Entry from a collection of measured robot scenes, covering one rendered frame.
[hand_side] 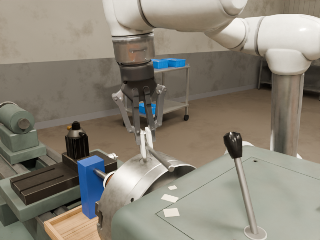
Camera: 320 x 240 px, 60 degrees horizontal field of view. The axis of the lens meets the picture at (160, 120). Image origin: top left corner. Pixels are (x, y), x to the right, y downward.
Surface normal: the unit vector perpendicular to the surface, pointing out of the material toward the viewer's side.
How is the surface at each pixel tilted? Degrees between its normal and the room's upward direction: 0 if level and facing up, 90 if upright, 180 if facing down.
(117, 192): 49
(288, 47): 115
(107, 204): 62
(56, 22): 90
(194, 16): 130
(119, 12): 102
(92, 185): 90
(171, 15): 124
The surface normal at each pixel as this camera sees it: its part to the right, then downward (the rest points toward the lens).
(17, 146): 0.69, 0.22
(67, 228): 0.00, -0.95
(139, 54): 0.29, 0.34
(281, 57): -0.60, 0.56
